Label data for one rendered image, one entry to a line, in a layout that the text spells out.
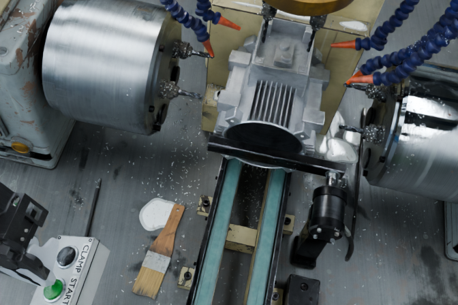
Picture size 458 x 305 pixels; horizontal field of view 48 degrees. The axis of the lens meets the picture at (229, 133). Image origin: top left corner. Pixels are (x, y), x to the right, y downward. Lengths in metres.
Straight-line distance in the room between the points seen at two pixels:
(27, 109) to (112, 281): 0.37
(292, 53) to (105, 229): 0.53
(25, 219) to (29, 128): 0.39
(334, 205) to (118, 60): 0.44
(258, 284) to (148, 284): 0.23
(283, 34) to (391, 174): 0.32
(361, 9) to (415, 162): 0.35
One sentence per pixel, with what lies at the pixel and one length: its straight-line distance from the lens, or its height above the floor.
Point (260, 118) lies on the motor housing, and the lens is 0.89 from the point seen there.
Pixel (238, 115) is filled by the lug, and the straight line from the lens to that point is 0.89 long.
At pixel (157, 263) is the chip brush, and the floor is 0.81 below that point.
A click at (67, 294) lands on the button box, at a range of 0.79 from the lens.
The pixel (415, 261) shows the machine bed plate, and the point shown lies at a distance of 1.18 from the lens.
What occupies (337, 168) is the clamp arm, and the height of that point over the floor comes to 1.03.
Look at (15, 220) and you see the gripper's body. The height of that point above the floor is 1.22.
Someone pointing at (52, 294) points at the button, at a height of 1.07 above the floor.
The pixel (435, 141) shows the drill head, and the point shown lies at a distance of 0.91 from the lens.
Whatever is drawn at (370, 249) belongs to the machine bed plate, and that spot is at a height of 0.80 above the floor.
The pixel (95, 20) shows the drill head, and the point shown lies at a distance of 0.93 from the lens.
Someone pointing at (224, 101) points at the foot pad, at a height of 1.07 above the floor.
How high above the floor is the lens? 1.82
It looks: 58 degrees down
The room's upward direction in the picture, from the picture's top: 8 degrees clockwise
